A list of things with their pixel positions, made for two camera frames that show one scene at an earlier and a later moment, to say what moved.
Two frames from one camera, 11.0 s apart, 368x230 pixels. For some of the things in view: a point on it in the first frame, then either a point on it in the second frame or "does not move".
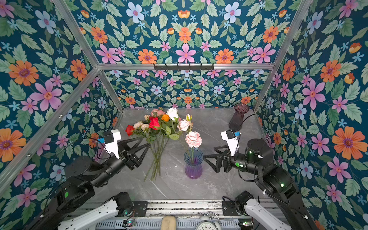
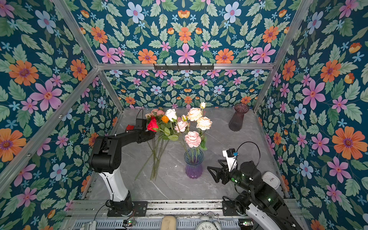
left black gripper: [130, 160] to [150, 135]
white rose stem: [172, 113] does not move
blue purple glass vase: [193, 159] does not move
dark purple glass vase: [236, 119] does not move
